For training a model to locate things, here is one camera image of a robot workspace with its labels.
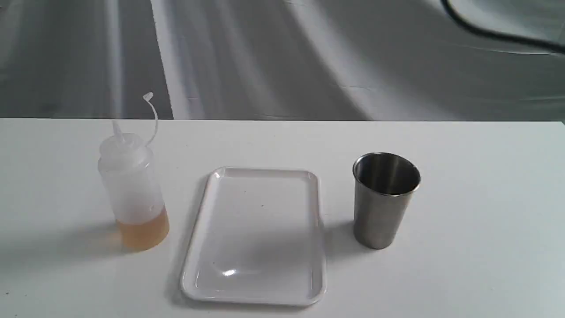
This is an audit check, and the clear plastic squeeze bottle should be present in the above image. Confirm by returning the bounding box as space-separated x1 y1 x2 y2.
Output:
98 106 170 252

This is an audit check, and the stainless steel cup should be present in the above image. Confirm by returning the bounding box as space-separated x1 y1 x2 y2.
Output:
352 152 422 250

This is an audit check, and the white plastic tray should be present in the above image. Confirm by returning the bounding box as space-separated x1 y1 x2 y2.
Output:
180 167 327 307

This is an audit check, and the black cable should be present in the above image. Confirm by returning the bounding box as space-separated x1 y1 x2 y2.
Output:
441 0 565 54

